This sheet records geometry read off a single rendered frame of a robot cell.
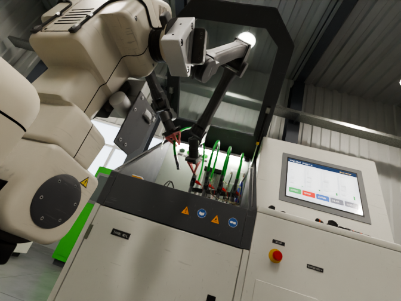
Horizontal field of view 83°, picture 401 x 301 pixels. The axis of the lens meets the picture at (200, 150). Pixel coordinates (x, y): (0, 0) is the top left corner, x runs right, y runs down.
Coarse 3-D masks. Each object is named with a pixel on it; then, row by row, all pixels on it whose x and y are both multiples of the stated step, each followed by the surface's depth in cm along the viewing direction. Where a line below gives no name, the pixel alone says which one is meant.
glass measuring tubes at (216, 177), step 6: (204, 168) 160; (210, 168) 160; (216, 168) 160; (204, 174) 159; (210, 174) 159; (216, 174) 159; (204, 180) 157; (216, 180) 159; (216, 186) 155; (210, 198) 153
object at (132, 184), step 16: (128, 176) 106; (112, 192) 103; (128, 192) 103; (144, 192) 103; (160, 192) 102; (176, 192) 102; (128, 208) 100; (144, 208) 99; (160, 208) 99; (176, 208) 99; (192, 208) 98; (208, 208) 98; (224, 208) 98; (240, 208) 97; (176, 224) 96; (192, 224) 96; (208, 224) 95; (224, 224) 95; (240, 224) 95; (224, 240) 92; (240, 240) 92
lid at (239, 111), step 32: (192, 0) 124; (224, 32) 130; (256, 32) 126; (288, 32) 121; (256, 64) 135; (288, 64) 129; (192, 96) 157; (224, 96) 150; (256, 96) 145; (224, 128) 163; (256, 128) 154
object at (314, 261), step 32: (256, 160) 163; (320, 160) 142; (352, 160) 142; (256, 224) 94; (288, 224) 94; (352, 224) 116; (384, 224) 116; (256, 256) 89; (288, 256) 88; (320, 256) 88; (352, 256) 88; (384, 256) 87; (256, 288) 84; (288, 288) 84; (320, 288) 83; (352, 288) 83; (384, 288) 82
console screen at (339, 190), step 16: (288, 160) 140; (304, 160) 141; (288, 176) 133; (304, 176) 133; (320, 176) 133; (336, 176) 134; (352, 176) 134; (288, 192) 126; (304, 192) 126; (320, 192) 126; (336, 192) 127; (352, 192) 127; (320, 208) 120; (336, 208) 120; (352, 208) 121; (368, 208) 121
